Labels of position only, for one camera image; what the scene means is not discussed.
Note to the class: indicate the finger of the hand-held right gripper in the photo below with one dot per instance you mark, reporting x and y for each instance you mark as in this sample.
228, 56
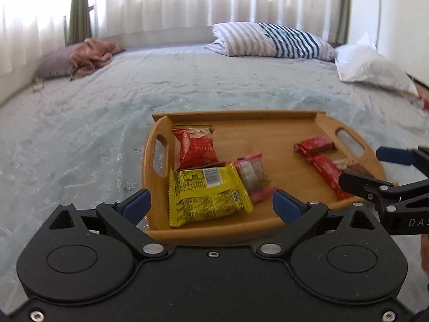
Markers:
365, 186
395, 156

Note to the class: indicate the yellow snack packet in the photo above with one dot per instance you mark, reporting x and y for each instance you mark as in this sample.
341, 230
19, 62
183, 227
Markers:
204, 194

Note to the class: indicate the pink cloth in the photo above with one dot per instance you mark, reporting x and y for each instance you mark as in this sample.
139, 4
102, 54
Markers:
94, 55

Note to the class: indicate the small pale object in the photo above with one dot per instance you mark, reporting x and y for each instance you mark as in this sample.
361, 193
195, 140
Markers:
38, 87

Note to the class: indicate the purple pillow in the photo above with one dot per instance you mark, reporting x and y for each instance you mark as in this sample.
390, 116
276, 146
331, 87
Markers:
55, 63

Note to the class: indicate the white sheer curtain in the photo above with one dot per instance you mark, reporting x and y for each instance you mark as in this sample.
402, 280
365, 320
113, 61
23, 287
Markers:
201, 3

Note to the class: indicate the red snack bar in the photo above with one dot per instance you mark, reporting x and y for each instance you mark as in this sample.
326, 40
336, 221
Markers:
315, 145
330, 174

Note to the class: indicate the wooden tray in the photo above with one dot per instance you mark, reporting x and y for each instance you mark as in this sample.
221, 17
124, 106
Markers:
268, 134

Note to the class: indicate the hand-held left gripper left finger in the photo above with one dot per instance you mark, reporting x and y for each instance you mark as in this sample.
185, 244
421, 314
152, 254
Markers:
135, 206

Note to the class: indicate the brown snack packet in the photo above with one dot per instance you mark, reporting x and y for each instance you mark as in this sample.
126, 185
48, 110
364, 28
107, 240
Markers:
355, 166

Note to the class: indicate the green curtain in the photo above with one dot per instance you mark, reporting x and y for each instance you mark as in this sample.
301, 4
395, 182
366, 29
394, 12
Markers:
78, 6
342, 6

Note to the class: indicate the small red clear snack packet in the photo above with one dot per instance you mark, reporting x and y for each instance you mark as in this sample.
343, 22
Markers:
254, 177

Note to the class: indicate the bed with grey sheet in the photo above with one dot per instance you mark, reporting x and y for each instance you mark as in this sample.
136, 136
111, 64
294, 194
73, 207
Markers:
167, 70

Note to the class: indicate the white pillow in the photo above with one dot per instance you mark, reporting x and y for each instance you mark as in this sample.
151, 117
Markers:
372, 67

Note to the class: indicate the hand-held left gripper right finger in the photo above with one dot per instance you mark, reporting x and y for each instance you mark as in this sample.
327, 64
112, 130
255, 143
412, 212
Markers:
286, 206

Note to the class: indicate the red peanut snack packet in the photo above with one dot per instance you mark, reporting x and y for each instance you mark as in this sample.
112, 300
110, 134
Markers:
196, 149

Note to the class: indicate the striped pillow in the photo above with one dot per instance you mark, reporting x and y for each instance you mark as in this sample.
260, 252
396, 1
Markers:
268, 40

